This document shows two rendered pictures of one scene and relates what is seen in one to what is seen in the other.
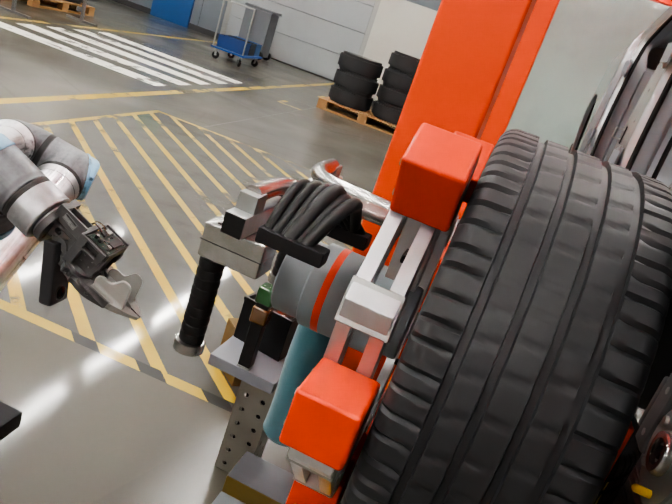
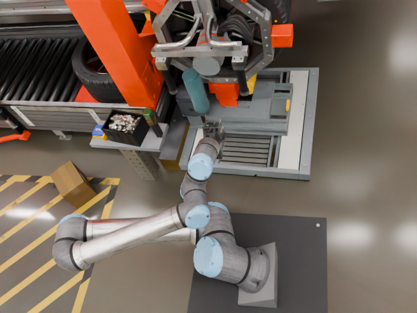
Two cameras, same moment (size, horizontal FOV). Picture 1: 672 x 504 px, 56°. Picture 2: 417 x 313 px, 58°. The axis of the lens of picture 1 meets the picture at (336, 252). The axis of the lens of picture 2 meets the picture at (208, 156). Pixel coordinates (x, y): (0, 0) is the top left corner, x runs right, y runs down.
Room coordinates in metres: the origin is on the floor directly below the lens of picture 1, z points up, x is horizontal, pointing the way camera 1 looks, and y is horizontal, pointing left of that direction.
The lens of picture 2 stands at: (0.67, 1.30, 2.02)
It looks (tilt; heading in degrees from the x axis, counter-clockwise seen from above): 55 degrees down; 289
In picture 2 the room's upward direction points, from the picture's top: 22 degrees counter-clockwise
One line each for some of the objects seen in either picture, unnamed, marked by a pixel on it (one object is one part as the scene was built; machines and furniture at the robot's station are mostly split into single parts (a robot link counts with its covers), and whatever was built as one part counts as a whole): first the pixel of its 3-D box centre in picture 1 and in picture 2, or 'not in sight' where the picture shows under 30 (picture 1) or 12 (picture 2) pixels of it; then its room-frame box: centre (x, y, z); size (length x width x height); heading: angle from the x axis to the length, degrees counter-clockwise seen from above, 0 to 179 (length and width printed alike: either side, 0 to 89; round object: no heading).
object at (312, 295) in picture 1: (346, 296); (210, 49); (0.93, -0.04, 0.85); 0.21 x 0.14 x 0.14; 78
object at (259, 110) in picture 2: not in sight; (237, 87); (0.88, -0.28, 0.32); 0.40 x 0.30 x 0.28; 168
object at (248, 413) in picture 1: (257, 404); (138, 156); (1.52, 0.07, 0.21); 0.10 x 0.10 x 0.42; 78
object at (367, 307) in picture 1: (388, 315); (213, 38); (0.92, -0.11, 0.85); 0.54 x 0.07 x 0.54; 168
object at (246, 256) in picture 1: (238, 245); (239, 58); (0.79, 0.13, 0.93); 0.09 x 0.05 x 0.05; 78
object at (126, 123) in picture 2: (282, 316); (125, 127); (1.48, 0.08, 0.51); 0.20 x 0.14 x 0.13; 160
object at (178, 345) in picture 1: (201, 301); (242, 80); (0.80, 0.15, 0.83); 0.04 x 0.04 x 0.16
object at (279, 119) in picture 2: not in sight; (250, 107); (0.83, -0.27, 0.13); 0.50 x 0.36 x 0.10; 168
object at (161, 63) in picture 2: not in sight; (164, 58); (1.13, 0.06, 0.93); 0.09 x 0.05 x 0.05; 78
